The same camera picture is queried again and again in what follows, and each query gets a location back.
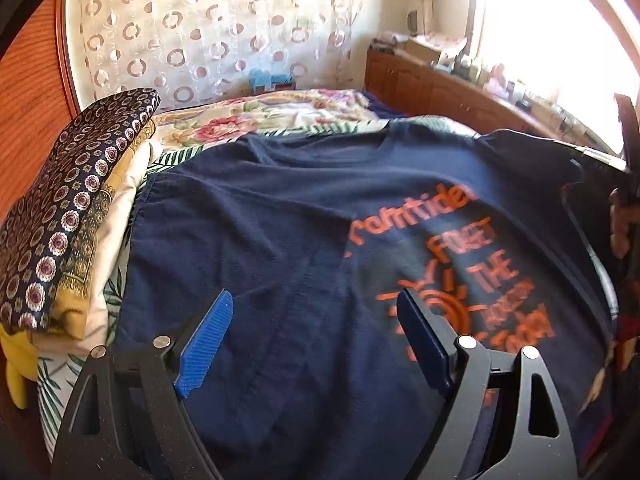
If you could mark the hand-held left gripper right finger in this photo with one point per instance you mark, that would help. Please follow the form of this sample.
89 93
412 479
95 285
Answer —
424 345

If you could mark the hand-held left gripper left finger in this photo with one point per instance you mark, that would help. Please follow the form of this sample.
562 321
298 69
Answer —
206 345

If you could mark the navy t-shirt with orange print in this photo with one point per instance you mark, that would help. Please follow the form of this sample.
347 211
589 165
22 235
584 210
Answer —
280 220

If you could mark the yellow patterned folded cloth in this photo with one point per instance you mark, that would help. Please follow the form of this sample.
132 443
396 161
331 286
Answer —
92 240

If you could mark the white leaf-print bed sheet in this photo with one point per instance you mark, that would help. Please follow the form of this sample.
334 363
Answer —
55 390

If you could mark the navy circle-patterned folded cloth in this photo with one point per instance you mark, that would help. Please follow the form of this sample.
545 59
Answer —
75 195

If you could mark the beige rose-print blanket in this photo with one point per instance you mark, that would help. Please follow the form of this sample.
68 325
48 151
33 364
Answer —
240 120

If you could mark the wooden cabinet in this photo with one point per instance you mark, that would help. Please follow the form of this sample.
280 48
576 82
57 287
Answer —
425 90

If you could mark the blue plastic box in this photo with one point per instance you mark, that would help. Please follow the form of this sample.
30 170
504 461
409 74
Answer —
267 81

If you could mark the cluster of small containers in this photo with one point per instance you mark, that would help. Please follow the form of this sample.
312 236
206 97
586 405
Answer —
515 90

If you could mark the cardboard box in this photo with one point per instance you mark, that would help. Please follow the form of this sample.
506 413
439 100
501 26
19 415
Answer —
422 49

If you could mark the dark chair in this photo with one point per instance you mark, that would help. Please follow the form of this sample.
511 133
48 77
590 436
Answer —
629 130

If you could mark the wooden headboard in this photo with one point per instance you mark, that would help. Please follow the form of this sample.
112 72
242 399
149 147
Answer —
30 100

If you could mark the white circle-patterned curtain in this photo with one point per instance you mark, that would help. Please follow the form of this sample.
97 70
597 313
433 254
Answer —
210 30

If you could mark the bright window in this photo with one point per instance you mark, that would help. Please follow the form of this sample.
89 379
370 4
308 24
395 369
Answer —
550 25

